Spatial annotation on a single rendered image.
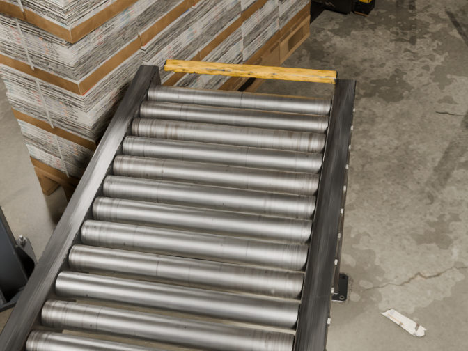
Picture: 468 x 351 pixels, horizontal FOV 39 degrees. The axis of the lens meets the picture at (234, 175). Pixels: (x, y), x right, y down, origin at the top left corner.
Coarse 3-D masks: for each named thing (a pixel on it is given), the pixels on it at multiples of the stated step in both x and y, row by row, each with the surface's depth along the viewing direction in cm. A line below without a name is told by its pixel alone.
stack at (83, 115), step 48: (144, 0) 205; (240, 0) 253; (0, 48) 202; (48, 48) 188; (96, 48) 193; (144, 48) 212; (192, 48) 237; (240, 48) 266; (48, 96) 205; (96, 96) 200; (48, 144) 225; (48, 192) 250
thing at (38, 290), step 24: (144, 72) 167; (144, 96) 160; (120, 120) 154; (120, 144) 148; (96, 168) 142; (96, 192) 137; (72, 216) 133; (72, 240) 128; (48, 264) 124; (24, 288) 120; (48, 288) 120; (24, 312) 117; (0, 336) 113; (24, 336) 113
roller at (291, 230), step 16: (96, 208) 135; (112, 208) 134; (128, 208) 134; (144, 208) 133; (160, 208) 133; (176, 208) 132; (192, 208) 132; (144, 224) 134; (160, 224) 133; (176, 224) 132; (192, 224) 131; (208, 224) 130; (224, 224) 130; (240, 224) 129; (256, 224) 129; (272, 224) 128; (288, 224) 128; (304, 224) 128; (272, 240) 129; (288, 240) 128; (304, 240) 127
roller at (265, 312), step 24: (72, 288) 121; (96, 288) 120; (120, 288) 119; (144, 288) 119; (168, 288) 118; (192, 288) 119; (168, 312) 119; (192, 312) 117; (216, 312) 116; (240, 312) 115; (264, 312) 114; (288, 312) 114
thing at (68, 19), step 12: (36, 0) 171; (48, 0) 167; (60, 0) 164; (72, 0) 167; (84, 0) 170; (96, 0) 174; (108, 0) 178; (36, 12) 175; (48, 12) 171; (60, 12) 168; (72, 12) 169; (84, 12) 173; (96, 12) 176; (60, 24) 171; (72, 24) 170
